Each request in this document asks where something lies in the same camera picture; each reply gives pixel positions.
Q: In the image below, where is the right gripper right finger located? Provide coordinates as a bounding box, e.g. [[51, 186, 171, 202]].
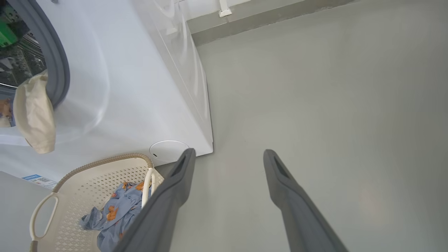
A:
[[263, 149, 349, 252]]

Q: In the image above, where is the cream laundry basket brown rim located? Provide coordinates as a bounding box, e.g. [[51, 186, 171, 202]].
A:
[[29, 153, 165, 252]]

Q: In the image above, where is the white washing machine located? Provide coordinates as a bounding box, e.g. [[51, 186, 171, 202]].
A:
[[0, 0, 214, 191]]

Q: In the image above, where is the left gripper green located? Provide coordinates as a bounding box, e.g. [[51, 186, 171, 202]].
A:
[[0, 22, 18, 48]]

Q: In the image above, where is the round white filter cover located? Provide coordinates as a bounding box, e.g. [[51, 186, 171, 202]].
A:
[[149, 140, 190, 163]]

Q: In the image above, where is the blue bear-print garment cream lining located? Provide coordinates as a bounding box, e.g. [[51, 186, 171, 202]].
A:
[[0, 70, 56, 154]]

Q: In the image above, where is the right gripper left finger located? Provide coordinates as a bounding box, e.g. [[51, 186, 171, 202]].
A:
[[112, 148, 196, 252]]

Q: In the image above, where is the blue energy label sticker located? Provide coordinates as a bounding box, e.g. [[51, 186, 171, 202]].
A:
[[22, 174, 58, 190]]

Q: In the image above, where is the white wall bracket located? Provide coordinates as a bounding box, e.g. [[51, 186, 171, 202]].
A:
[[218, 0, 232, 18]]

